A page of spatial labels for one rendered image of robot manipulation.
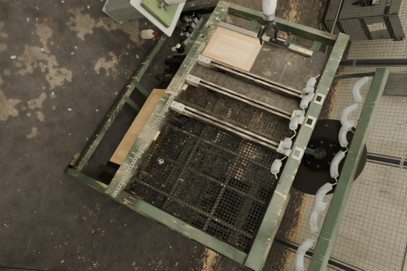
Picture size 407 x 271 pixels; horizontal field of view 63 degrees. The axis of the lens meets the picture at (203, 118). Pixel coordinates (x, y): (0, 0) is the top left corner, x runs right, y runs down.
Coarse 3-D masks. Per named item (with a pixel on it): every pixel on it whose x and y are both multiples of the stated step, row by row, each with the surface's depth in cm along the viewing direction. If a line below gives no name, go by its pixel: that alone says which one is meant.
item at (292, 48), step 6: (222, 24) 331; (228, 24) 330; (234, 30) 327; (240, 30) 326; (246, 30) 325; (252, 36) 322; (264, 36) 320; (264, 42) 322; (270, 42) 318; (288, 48) 313; (294, 48) 311; (306, 54) 309
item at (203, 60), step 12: (204, 60) 311; (216, 60) 310; (228, 72) 306; (240, 72) 303; (264, 84) 295; (276, 84) 294; (288, 96) 294; (300, 96) 283; (312, 96) 282; (324, 96) 281
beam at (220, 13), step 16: (224, 16) 339; (208, 32) 327; (192, 48) 320; (176, 80) 307; (176, 96) 301; (160, 112) 295; (144, 128) 289; (144, 144) 283; (128, 160) 278; (128, 176) 272; (112, 192) 268
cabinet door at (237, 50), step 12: (216, 36) 328; (228, 36) 327; (240, 36) 325; (216, 48) 322; (228, 48) 321; (240, 48) 320; (252, 48) 318; (228, 60) 315; (240, 60) 314; (252, 60) 312
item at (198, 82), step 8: (192, 80) 303; (200, 80) 302; (208, 88) 299; (216, 88) 301; (224, 88) 296; (224, 96) 298; (232, 96) 292; (240, 96) 292; (248, 104) 290; (256, 104) 287; (264, 104) 287; (264, 112) 289; (272, 112) 283; (280, 112) 284; (288, 112) 282; (296, 112) 266; (304, 112) 264; (288, 120) 282; (312, 128) 270
